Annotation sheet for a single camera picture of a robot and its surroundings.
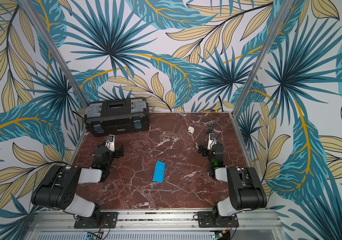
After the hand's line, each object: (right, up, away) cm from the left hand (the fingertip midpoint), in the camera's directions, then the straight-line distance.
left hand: (114, 143), depth 93 cm
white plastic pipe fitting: (+49, +8, +14) cm, 52 cm away
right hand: (+59, +1, 0) cm, 59 cm away
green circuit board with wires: (-2, -42, -21) cm, 47 cm away
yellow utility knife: (+66, +23, +29) cm, 76 cm away
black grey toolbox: (0, +18, +3) cm, 18 cm away
